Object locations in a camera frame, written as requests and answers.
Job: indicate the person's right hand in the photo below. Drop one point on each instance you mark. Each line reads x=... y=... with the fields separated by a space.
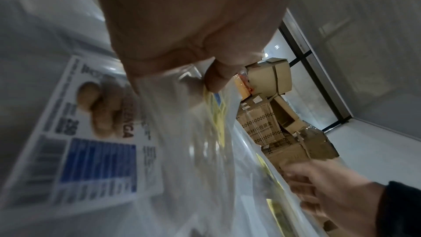
x=338 y=194

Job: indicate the cardboard box with checker pattern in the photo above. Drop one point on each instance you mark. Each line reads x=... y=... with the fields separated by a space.
x=260 y=124

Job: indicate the person's left hand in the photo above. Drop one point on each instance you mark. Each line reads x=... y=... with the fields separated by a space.
x=184 y=9

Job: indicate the heap of tilted cardboard boxes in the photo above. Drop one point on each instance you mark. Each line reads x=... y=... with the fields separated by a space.
x=273 y=77

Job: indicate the black metal frame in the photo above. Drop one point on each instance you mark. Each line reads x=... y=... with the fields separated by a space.
x=315 y=79

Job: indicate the clear bags with labels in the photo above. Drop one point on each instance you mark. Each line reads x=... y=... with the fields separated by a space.
x=82 y=132

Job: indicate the plain yellowish cardboard box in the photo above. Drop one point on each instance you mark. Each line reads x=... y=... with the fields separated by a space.
x=243 y=87

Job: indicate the bag pack with green label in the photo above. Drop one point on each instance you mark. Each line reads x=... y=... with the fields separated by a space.
x=213 y=152

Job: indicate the black marker wristband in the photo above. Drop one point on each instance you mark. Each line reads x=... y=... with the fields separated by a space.
x=401 y=210

